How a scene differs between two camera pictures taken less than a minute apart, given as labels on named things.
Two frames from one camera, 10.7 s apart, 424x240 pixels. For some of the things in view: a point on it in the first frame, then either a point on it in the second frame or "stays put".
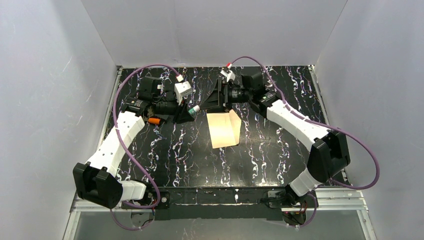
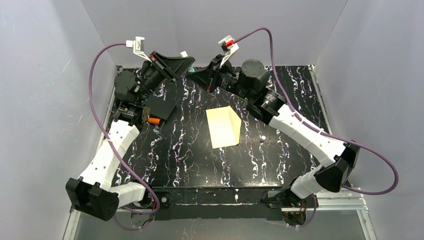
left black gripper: [178, 109] -> [161, 66]
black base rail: [209, 203] stays put
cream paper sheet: [224, 128] stays put
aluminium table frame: [342, 200] stays put
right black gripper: [223, 97] -> [214, 74]
